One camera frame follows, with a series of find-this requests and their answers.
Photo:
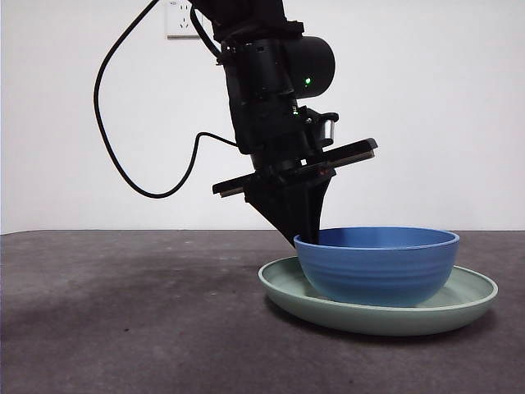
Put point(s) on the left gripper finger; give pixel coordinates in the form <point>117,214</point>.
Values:
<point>287,209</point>
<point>316,205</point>

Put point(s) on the blue ribbed bowl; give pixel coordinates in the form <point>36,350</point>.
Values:
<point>377,275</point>

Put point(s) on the green round plate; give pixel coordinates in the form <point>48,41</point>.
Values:
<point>369,321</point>

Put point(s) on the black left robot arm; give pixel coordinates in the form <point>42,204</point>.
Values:
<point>266,61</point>

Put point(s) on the white wall socket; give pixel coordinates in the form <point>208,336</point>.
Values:
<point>176,25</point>

